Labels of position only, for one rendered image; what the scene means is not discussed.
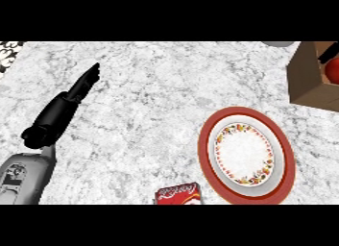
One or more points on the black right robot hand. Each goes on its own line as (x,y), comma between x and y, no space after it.
(331,53)

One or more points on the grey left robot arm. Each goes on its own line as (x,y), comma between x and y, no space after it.
(20,179)

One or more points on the brown cardboard box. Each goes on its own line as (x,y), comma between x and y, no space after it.
(312,83)

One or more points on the red-rimmed white floral plate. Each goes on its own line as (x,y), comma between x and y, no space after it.
(245,153)

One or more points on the grey round object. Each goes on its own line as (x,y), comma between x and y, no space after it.
(279,43)

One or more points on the red printed package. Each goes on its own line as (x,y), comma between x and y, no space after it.
(179,194)

